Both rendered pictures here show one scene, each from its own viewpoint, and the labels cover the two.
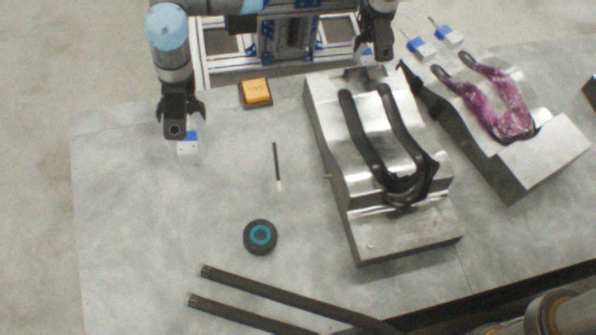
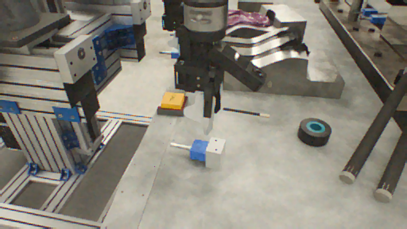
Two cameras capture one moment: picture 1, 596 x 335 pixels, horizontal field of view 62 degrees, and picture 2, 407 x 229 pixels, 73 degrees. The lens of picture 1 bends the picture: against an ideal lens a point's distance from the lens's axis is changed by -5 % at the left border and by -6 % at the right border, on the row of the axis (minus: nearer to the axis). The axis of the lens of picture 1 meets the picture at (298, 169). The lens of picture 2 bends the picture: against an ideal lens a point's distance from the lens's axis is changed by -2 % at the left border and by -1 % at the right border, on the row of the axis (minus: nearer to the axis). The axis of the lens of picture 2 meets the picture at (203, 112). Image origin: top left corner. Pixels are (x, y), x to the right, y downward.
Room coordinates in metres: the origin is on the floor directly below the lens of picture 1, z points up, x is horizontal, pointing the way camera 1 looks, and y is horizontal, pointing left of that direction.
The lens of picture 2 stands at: (0.37, 0.68, 1.29)
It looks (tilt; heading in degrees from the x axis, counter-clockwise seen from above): 37 degrees down; 302
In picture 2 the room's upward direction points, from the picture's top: straight up
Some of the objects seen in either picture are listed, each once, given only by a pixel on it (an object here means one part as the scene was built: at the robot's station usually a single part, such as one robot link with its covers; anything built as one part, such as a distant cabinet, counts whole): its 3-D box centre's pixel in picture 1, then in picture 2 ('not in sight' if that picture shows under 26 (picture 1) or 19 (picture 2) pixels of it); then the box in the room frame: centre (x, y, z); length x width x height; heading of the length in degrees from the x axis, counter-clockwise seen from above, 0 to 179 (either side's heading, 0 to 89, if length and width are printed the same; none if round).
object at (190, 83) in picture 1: (177, 84); (201, 58); (0.62, 0.28, 1.07); 0.09 x 0.08 x 0.12; 16
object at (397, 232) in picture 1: (381, 153); (262, 57); (0.67, -0.19, 0.87); 0.50 x 0.26 x 0.14; 24
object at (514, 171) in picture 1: (490, 105); (242, 25); (0.89, -0.49, 0.86); 0.50 x 0.26 x 0.11; 41
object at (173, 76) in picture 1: (171, 63); (205, 16); (0.61, 0.28, 1.15); 0.08 x 0.08 x 0.05
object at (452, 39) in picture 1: (441, 32); not in sight; (1.12, -0.34, 0.86); 0.13 x 0.05 x 0.05; 41
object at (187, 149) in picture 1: (188, 136); (196, 149); (0.63, 0.29, 0.83); 0.13 x 0.05 x 0.05; 16
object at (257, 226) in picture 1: (260, 237); (314, 131); (0.41, 0.06, 0.82); 0.08 x 0.08 x 0.04
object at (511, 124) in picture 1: (494, 96); (242, 17); (0.89, -0.48, 0.90); 0.26 x 0.18 x 0.08; 41
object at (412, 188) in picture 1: (387, 136); (260, 43); (0.68, -0.20, 0.92); 0.35 x 0.16 x 0.09; 24
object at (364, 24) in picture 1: (376, 18); (176, 13); (0.99, -0.13, 0.99); 0.09 x 0.08 x 0.12; 20
